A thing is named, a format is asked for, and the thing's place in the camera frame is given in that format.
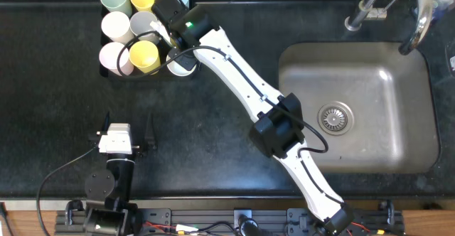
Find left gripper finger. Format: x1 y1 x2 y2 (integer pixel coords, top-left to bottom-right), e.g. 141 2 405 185
143 112 159 152
101 110 112 134

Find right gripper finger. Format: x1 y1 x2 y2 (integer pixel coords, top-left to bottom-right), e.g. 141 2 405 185
166 47 198 72

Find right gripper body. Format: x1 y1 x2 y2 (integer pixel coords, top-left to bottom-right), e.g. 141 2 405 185
151 0 188 26

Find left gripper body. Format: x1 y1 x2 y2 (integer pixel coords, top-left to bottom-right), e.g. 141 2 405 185
129 143 149 157

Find grey cup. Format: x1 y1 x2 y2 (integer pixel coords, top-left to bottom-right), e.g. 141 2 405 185
129 11 161 45

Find black tray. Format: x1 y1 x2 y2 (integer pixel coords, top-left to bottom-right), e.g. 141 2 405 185
98 0 200 82

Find pink cup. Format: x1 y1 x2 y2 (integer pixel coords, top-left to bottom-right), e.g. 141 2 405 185
98 42 135 77

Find steel sink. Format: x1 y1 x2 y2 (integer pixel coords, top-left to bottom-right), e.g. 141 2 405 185
278 42 442 175

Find steel tap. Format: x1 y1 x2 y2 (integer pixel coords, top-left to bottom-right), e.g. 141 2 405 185
343 0 435 56

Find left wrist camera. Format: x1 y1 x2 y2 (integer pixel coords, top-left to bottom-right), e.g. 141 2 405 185
97 122 134 155

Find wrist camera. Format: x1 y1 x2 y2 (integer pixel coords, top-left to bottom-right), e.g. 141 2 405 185
97 122 134 155
149 20 173 47

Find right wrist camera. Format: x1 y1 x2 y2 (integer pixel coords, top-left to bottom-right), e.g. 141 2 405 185
149 20 173 47

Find black cable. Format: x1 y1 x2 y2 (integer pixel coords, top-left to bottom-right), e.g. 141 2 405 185
116 29 330 155
36 145 100 236

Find mounting rail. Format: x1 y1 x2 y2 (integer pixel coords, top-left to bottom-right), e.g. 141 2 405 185
55 199 406 236

